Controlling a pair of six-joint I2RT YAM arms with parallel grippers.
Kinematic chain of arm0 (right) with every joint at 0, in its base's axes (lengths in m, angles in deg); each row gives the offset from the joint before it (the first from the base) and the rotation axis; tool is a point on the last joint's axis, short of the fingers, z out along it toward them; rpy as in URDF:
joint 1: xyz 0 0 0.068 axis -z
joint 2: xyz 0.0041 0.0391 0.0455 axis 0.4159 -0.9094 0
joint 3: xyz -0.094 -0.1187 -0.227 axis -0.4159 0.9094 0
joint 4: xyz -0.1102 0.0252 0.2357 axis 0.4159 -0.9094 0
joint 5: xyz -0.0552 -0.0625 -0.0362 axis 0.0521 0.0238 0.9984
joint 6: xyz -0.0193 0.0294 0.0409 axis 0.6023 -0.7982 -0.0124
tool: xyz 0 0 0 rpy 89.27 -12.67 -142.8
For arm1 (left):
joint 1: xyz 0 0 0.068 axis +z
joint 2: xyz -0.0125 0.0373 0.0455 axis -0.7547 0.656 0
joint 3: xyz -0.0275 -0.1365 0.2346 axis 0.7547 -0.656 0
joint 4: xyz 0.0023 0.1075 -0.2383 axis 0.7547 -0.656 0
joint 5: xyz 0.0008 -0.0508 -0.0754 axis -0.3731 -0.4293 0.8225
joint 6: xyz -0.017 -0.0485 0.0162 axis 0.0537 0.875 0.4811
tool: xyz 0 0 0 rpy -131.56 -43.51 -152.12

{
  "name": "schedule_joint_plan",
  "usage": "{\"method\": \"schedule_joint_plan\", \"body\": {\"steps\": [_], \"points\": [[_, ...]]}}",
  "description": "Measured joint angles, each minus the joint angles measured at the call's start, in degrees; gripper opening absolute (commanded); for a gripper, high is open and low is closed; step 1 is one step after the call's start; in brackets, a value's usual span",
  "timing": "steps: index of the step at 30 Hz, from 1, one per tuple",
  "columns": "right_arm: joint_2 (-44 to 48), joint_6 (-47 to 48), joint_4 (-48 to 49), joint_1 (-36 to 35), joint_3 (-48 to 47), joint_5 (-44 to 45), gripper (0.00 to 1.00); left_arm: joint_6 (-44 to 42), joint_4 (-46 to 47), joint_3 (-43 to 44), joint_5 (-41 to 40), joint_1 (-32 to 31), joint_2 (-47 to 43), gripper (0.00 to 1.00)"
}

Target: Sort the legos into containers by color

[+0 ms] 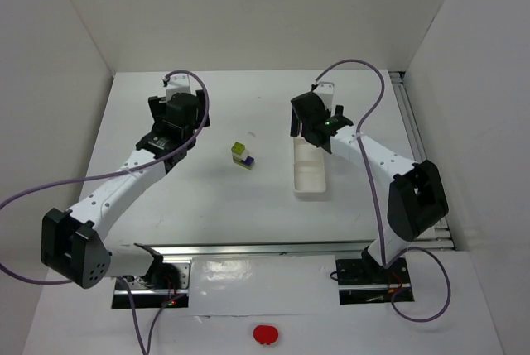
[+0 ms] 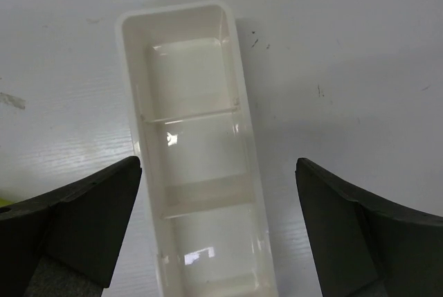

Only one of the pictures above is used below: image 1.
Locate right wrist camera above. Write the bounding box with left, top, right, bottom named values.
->
left=314, top=81, right=335, bottom=110

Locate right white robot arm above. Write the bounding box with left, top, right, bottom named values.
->
left=291, top=92, right=449, bottom=278

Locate green lego brick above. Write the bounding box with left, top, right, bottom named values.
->
left=233, top=160, right=254, bottom=170
left=231, top=142, right=246, bottom=156

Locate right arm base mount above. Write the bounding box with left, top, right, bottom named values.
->
left=330, top=258, right=414, bottom=305

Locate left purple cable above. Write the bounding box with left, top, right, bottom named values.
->
left=0, top=70, right=213, bottom=355

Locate purple cable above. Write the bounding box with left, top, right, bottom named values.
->
left=0, top=70, right=213, bottom=355
left=312, top=59, right=452, bottom=324

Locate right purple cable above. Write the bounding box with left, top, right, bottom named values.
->
left=312, top=59, right=452, bottom=324

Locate aluminium rail frame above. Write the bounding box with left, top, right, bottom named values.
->
left=65, top=70, right=456, bottom=257

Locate white divided sorting tray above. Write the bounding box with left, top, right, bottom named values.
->
left=292, top=137, right=327, bottom=198

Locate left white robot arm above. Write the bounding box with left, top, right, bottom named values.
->
left=41, top=89, right=210, bottom=289

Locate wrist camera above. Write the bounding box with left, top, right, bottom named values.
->
left=162, top=74, right=191, bottom=101
left=314, top=81, right=335, bottom=110

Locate red round button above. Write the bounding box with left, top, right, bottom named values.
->
left=253, top=324, right=279, bottom=346

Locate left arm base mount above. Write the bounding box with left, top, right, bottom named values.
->
left=123, top=258, right=191, bottom=309

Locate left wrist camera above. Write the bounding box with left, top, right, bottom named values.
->
left=162, top=74, right=191, bottom=101

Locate purple lego brick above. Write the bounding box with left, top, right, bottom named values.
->
left=243, top=156, right=254, bottom=167

